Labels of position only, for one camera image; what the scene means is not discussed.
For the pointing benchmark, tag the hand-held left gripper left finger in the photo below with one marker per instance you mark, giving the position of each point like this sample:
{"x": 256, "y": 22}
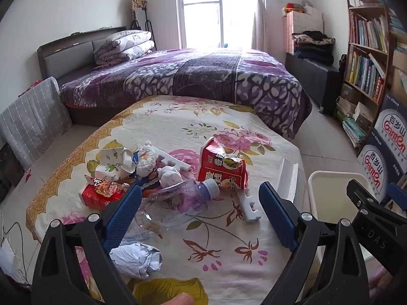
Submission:
{"x": 124, "y": 213}

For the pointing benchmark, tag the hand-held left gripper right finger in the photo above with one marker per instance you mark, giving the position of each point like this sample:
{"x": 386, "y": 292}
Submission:
{"x": 278, "y": 216}

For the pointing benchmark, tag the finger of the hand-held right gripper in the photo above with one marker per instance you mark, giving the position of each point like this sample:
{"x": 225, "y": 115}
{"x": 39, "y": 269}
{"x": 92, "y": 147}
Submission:
{"x": 399, "y": 195}
{"x": 361, "y": 195}

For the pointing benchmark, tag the white plastic bin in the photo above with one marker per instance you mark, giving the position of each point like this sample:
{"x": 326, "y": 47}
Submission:
{"x": 330, "y": 190}

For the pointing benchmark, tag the short white foam piece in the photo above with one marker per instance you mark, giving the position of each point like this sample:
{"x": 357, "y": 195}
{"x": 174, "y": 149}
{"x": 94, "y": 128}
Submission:
{"x": 248, "y": 208}

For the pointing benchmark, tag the red drink carton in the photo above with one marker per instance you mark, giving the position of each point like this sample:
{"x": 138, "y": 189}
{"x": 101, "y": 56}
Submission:
{"x": 219, "y": 171}
{"x": 95, "y": 200}

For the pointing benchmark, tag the white foam block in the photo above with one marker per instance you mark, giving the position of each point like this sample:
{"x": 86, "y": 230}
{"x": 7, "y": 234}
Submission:
{"x": 287, "y": 181}

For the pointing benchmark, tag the pale blue paper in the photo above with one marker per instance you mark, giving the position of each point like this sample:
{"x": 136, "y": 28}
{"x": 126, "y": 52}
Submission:
{"x": 136, "y": 259}

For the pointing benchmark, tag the white tissue wad orange print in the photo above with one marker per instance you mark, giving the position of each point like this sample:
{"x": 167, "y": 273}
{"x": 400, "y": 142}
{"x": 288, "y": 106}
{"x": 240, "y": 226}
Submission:
{"x": 147, "y": 160}

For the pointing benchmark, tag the clear plastic bottle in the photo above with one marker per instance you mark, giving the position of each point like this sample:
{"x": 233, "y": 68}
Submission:
{"x": 181, "y": 200}

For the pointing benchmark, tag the white tissue ball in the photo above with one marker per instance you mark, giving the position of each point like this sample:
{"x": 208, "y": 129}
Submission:
{"x": 170, "y": 176}

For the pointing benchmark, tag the person's left hand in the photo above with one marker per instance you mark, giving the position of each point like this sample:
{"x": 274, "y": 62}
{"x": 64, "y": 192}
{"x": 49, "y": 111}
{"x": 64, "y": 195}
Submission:
{"x": 179, "y": 300}

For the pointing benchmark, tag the blue water carton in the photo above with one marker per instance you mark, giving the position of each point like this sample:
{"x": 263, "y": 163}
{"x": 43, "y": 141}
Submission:
{"x": 375, "y": 171}
{"x": 392, "y": 124}

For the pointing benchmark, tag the blue snack box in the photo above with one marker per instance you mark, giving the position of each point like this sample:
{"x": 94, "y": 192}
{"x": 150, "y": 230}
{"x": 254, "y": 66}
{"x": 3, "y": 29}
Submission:
{"x": 149, "y": 184}

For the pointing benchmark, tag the crushed leaf-print paper cup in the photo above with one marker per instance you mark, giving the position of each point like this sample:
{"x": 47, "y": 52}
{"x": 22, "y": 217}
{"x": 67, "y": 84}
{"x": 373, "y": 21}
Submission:
{"x": 114, "y": 157}
{"x": 111, "y": 173}

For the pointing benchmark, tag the long notched white foam strip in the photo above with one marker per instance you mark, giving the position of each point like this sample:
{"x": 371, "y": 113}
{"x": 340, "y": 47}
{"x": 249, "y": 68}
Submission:
{"x": 173, "y": 162}

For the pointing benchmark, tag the floral tablecloth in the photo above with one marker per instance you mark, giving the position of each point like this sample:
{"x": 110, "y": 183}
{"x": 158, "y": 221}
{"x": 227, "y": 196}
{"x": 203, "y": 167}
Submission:
{"x": 197, "y": 124}

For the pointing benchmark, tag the dark object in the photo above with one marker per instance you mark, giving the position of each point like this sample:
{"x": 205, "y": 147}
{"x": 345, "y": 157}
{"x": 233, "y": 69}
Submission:
{"x": 9, "y": 174}

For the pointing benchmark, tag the row of colourful books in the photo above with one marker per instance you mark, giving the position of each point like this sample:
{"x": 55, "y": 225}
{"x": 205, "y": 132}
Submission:
{"x": 365, "y": 74}

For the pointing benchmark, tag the dark storage bench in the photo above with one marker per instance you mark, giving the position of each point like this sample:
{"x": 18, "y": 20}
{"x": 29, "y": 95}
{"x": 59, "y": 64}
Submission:
{"x": 318, "y": 76}

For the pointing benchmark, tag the grey checked cushion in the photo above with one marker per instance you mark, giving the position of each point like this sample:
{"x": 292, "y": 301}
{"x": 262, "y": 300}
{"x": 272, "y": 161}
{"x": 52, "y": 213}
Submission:
{"x": 35, "y": 120}

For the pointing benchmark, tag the black bag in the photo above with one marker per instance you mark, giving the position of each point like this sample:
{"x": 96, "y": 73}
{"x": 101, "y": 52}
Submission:
{"x": 343, "y": 65}

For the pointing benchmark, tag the wooden bookshelf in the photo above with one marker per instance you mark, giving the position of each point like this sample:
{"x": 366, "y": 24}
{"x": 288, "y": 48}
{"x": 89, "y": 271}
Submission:
{"x": 349, "y": 43}

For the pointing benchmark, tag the stack of folded clothes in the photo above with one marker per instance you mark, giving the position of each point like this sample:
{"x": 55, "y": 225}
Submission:
{"x": 313, "y": 46}

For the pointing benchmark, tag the purple patterned blanket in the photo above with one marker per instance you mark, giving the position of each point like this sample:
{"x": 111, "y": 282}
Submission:
{"x": 197, "y": 73}

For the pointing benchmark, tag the row of tall books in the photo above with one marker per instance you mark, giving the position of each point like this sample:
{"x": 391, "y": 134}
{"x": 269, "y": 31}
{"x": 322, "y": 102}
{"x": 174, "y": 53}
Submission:
{"x": 370, "y": 31}

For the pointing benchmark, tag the pink drawer cabinet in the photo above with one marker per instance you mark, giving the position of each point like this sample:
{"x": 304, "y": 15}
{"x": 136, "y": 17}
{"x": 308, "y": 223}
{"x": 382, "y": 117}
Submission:
{"x": 302, "y": 25}

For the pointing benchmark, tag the black metal stand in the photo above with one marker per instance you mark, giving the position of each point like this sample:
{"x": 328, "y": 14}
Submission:
{"x": 148, "y": 28}

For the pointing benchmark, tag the red yellow plush toy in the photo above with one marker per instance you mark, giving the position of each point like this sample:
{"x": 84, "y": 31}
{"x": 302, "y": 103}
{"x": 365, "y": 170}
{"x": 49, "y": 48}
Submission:
{"x": 294, "y": 7}

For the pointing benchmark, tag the white curtain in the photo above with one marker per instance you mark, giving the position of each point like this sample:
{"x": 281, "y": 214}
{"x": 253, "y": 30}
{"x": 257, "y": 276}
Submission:
{"x": 259, "y": 16}

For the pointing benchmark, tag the window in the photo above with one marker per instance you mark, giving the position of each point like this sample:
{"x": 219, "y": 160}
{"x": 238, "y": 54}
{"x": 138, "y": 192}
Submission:
{"x": 200, "y": 9}

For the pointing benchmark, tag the dark bed frame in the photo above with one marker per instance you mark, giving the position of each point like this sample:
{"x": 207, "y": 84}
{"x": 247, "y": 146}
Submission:
{"x": 63, "y": 57}

